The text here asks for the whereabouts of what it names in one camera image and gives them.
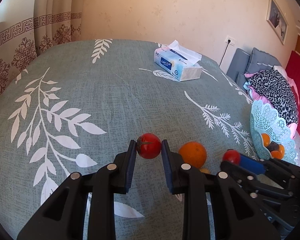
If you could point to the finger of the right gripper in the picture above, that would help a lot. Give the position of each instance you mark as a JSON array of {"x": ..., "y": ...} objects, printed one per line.
[
  {"x": 274, "y": 169},
  {"x": 247, "y": 179}
]

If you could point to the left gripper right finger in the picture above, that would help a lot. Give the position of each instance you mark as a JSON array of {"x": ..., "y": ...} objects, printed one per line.
[{"x": 214, "y": 205}]

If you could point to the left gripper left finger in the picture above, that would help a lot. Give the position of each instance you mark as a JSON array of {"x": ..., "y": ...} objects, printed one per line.
[{"x": 62, "y": 215}]

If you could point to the large orange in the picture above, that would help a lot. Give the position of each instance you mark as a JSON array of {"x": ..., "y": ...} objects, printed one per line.
[{"x": 279, "y": 152}]

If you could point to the red tomato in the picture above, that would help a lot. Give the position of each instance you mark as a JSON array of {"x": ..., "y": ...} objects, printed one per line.
[
  {"x": 148, "y": 146},
  {"x": 232, "y": 156}
]

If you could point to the dark passion fruit in basket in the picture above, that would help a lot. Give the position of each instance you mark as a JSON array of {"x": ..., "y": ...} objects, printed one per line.
[{"x": 273, "y": 146}]

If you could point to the orange in basket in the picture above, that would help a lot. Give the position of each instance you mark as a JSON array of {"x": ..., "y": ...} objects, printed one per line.
[{"x": 266, "y": 139}]

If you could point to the pink quilt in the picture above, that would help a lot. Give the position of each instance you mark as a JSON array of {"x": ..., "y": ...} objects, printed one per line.
[{"x": 292, "y": 109}]

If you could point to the light blue lattice fruit basket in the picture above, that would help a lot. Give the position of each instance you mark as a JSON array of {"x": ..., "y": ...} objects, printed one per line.
[{"x": 264, "y": 119}]

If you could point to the leopard print blanket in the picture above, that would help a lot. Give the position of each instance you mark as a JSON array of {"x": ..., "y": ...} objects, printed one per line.
[{"x": 275, "y": 92}]

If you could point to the grey sofa cushion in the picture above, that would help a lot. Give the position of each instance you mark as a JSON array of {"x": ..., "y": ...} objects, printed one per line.
[{"x": 260, "y": 60}]

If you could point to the grey blue sofa bed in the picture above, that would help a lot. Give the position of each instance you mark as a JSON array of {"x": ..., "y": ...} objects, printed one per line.
[{"x": 244, "y": 63}]

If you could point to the tissue box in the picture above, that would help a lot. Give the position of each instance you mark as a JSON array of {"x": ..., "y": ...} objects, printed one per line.
[{"x": 180, "y": 62}]

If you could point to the beige patterned curtain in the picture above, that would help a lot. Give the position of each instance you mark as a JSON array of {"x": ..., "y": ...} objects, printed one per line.
[{"x": 28, "y": 28}]

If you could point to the white wall socket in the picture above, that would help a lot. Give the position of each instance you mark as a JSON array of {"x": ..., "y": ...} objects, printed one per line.
[{"x": 230, "y": 40}]

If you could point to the framed wall picture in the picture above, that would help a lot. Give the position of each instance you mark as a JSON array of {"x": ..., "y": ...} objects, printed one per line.
[{"x": 277, "y": 20}]

